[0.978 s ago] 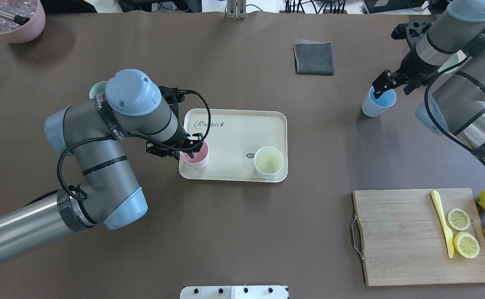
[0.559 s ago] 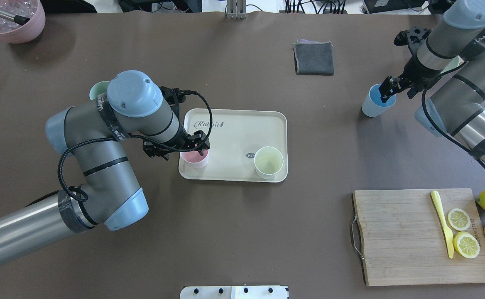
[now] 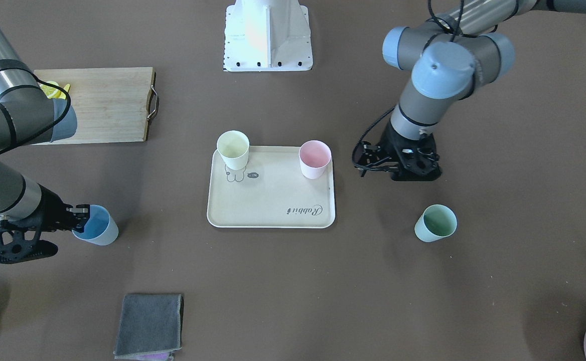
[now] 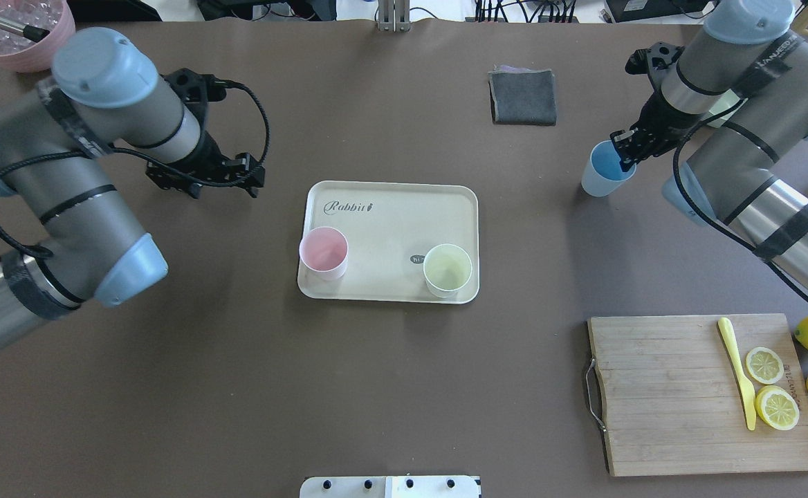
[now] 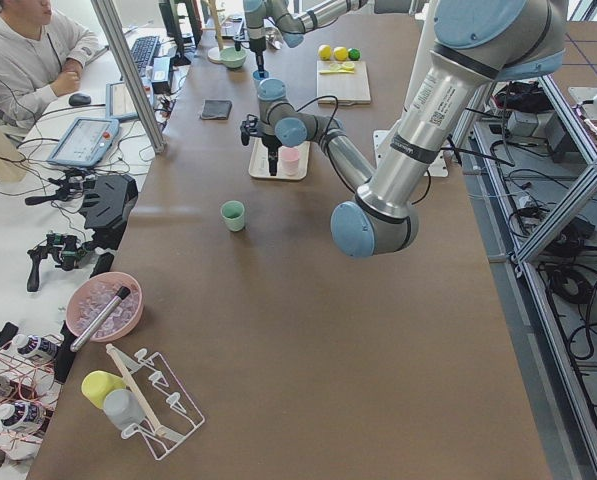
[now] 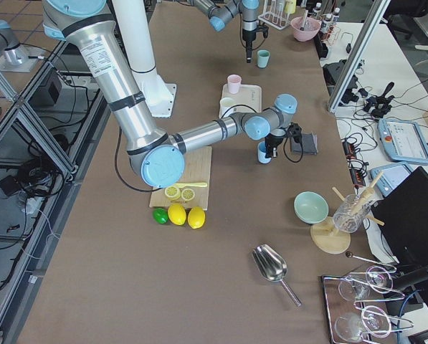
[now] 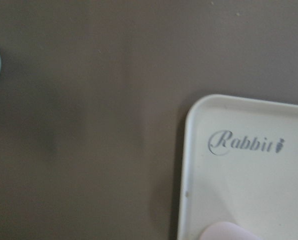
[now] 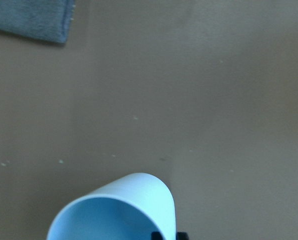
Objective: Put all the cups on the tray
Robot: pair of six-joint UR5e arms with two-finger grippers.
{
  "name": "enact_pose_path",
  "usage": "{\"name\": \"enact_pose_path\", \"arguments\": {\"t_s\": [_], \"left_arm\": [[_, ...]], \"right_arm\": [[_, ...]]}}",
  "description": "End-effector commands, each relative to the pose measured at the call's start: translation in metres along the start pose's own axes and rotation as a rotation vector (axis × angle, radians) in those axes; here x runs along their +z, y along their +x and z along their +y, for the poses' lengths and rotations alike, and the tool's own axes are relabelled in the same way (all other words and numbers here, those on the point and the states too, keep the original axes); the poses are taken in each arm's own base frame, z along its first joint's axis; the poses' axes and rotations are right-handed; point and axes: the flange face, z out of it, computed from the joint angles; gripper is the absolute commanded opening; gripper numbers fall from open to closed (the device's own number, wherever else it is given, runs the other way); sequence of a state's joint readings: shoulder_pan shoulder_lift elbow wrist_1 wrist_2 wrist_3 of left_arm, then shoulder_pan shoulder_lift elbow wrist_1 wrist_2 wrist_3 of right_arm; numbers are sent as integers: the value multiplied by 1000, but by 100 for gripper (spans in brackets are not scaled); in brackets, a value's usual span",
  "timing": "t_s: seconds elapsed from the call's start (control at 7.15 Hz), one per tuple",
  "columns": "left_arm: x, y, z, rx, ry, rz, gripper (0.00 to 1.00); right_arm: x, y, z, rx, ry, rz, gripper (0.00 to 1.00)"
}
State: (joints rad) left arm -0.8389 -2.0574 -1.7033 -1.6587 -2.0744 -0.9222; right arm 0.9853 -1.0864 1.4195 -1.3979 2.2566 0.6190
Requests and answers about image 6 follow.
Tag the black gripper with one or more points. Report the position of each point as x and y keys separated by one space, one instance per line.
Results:
x=248 y=36
x=274 y=142

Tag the blue plastic cup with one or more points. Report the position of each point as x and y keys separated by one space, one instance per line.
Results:
x=261 y=153

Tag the green plastic cup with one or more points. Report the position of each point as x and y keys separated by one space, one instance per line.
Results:
x=263 y=57

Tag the pink plastic cup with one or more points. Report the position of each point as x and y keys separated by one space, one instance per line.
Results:
x=234 y=83

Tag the yellow plastic cup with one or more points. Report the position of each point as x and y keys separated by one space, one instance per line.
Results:
x=225 y=103

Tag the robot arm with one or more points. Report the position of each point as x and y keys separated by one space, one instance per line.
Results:
x=113 y=39
x=219 y=17

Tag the cream rabbit tray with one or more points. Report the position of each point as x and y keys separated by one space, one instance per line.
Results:
x=247 y=100

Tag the black tray with glasses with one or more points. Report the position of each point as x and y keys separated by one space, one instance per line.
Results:
x=374 y=305

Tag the grey folded cloth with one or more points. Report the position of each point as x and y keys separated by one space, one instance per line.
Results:
x=308 y=144

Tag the white dish rack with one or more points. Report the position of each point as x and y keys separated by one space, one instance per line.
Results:
x=273 y=13

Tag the metal tongs in bowl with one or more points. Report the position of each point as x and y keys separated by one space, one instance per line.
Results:
x=303 y=20

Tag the yellow cup on rack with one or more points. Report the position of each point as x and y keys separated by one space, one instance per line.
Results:
x=290 y=6

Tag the pink bowl with ice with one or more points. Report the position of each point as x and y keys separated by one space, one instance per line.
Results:
x=307 y=31

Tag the green bowl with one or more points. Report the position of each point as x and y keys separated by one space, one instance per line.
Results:
x=310 y=207

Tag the wooden cutting board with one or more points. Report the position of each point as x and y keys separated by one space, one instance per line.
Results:
x=197 y=169

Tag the lemon slice lower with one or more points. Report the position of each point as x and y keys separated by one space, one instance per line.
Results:
x=187 y=194

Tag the lemon slice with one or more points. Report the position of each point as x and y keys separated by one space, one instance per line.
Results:
x=187 y=194
x=172 y=193

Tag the yellow plastic knife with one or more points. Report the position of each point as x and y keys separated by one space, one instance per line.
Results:
x=192 y=184

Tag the whole lemon upper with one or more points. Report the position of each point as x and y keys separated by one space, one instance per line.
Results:
x=196 y=217

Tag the whole lemon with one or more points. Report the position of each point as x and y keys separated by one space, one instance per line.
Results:
x=196 y=217
x=177 y=214

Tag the glass cup on stand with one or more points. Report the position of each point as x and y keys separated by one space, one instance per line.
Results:
x=351 y=213

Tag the wooden cup stand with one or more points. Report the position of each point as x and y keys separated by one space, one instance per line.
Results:
x=330 y=239

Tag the lemon slice upper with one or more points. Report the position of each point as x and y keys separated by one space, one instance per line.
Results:
x=172 y=193

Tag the whole lemon lower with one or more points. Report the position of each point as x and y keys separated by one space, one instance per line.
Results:
x=177 y=214

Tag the metal scoop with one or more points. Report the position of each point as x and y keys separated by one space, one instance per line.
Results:
x=273 y=268

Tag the blue teach pendant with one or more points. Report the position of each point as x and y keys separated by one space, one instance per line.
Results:
x=402 y=140

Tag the green lime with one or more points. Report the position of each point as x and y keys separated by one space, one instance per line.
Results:
x=160 y=215

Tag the aluminium frame post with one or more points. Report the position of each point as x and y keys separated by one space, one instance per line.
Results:
x=367 y=30

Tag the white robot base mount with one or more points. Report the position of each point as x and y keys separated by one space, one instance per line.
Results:
x=133 y=26

